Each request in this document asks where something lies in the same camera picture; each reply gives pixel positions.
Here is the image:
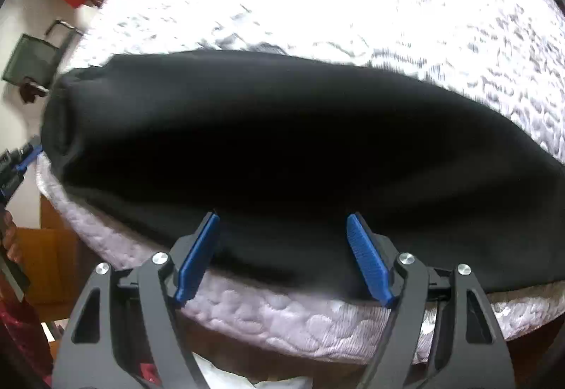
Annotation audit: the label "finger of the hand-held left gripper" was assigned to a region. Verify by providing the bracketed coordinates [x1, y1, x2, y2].
[0, 141, 45, 196]

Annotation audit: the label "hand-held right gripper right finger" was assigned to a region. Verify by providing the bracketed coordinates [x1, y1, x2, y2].
[345, 213, 517, 389]

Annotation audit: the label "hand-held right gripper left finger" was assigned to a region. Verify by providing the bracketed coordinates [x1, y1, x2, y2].
[50, 213, 221, 389]

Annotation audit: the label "black pants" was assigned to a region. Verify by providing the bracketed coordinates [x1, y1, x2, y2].
[41, 49, 565, 300]

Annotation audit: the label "person's left forearm red sleeve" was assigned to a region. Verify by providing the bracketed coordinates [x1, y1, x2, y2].
[0, 276, 54, 389]

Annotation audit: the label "person's left hand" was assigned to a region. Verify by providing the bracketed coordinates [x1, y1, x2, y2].
[0, 210, 20, 267]

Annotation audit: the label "wooden cabinet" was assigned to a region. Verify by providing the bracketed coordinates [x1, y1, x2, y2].
[11, 197, 104, 321]

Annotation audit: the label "black mesh chair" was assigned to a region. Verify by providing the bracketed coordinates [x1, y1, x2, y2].
[2, 19, 84, 86]

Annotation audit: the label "white cloth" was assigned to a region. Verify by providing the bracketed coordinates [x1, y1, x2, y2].
[192, 354, 315, 389]

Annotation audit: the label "bed with white quilted cover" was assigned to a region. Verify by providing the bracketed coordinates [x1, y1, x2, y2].
[35, 0, 565, 365]

